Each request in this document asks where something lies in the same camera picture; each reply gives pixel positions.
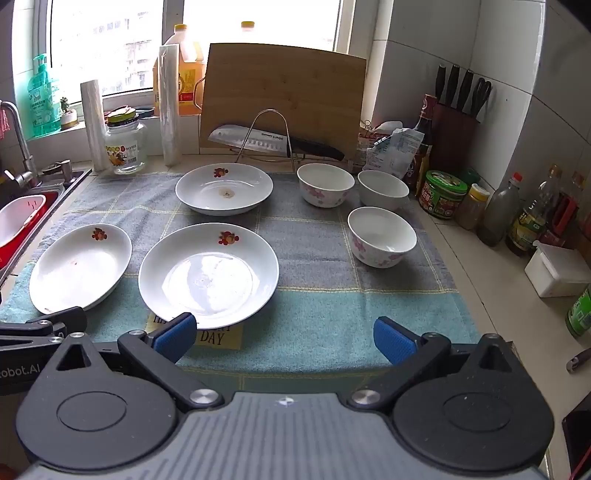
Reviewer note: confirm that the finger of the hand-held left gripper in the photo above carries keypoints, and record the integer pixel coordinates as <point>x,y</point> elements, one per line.
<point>60,321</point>

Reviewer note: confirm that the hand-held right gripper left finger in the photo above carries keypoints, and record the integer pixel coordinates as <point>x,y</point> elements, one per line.
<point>173,337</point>

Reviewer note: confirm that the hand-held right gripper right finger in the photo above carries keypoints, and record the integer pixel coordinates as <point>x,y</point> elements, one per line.
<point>392,339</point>

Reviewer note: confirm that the white pink-flower bowl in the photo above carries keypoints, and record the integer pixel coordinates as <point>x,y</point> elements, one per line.
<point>323,184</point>
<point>381,235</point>

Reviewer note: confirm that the stained white fruit-print plate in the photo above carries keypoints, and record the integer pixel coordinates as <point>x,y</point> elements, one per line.
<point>217,198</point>

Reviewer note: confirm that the plain white bowl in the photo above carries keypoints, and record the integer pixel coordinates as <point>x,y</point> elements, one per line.
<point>383,189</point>

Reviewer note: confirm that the red plastic basin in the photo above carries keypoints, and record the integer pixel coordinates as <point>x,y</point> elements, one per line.
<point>27,251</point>

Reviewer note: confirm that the grey blue checked cloth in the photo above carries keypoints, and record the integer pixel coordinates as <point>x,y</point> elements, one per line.
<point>314,286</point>

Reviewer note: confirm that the steel sink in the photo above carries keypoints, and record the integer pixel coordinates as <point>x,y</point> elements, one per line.
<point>64,179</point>

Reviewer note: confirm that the green-lid sauce jar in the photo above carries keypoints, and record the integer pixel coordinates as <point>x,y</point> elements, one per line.
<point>441,194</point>

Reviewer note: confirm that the small yellow-lid jar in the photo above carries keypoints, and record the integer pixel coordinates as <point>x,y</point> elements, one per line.
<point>472,207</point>

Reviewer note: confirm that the red-cap clear bottle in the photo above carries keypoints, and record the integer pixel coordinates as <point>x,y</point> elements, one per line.
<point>498,212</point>

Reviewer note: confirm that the steel faucet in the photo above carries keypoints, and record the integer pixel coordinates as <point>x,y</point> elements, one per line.
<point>25,152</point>

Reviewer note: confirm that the white plastic box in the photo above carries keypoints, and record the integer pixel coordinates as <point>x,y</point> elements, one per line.
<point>558,272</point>

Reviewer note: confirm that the yellow-green label bottle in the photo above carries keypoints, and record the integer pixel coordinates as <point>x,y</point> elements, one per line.
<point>528,221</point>

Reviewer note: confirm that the glass jar with dark lid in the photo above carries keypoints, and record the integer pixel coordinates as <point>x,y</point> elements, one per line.
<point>124,147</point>

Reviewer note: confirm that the white printed packet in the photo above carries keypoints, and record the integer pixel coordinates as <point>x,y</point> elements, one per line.
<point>397,150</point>

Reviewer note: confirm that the short plastic wrap roll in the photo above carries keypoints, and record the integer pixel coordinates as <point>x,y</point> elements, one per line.
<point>94,129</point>

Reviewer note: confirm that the red and white packet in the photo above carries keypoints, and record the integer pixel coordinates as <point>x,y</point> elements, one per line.
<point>371,141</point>

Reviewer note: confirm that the small potted plant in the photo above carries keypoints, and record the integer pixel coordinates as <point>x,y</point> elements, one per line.
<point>69,121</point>

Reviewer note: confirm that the pink striped rag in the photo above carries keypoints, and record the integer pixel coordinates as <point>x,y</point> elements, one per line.
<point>3,124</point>

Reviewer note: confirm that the red seasoning bottle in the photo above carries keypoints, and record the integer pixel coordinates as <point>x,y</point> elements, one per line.
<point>563,217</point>

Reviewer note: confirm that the dark wooden knife block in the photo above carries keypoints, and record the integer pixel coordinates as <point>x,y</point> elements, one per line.
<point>455,138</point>

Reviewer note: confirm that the dark sauce bottle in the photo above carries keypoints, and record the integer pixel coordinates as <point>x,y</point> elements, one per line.
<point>425,129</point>

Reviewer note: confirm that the dark flat device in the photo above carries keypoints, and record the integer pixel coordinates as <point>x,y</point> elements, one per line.
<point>579,443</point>

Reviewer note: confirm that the green dish soap bottle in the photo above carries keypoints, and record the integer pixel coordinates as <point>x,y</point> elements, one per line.
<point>44,106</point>

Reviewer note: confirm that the tall plastic wrap roll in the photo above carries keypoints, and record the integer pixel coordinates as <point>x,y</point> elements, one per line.
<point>168,115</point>

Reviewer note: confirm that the black kitchen scissors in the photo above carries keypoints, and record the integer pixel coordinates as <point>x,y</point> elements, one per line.
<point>481,97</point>

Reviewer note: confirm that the yellow-cap cooking oil bottle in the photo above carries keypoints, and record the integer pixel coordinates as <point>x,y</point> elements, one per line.
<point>189,78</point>
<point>248,26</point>

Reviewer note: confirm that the bamboo cutting board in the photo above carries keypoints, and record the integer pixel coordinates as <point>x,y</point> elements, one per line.
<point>286,92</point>

